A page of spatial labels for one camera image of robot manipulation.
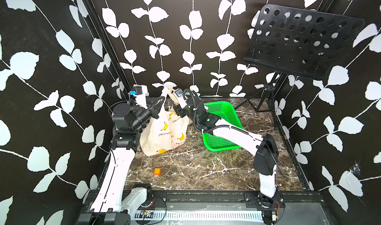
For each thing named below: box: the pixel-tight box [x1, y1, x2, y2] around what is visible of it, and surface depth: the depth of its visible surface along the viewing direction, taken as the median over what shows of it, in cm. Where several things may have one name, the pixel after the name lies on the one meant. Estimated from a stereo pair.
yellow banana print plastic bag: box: [139, 87, 191, 156], surface depth 76 cm
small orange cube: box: [153, 168, 162, 176], surface depth 83 cm
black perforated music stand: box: [234, 0, 366, 145], surface depth 66 cm
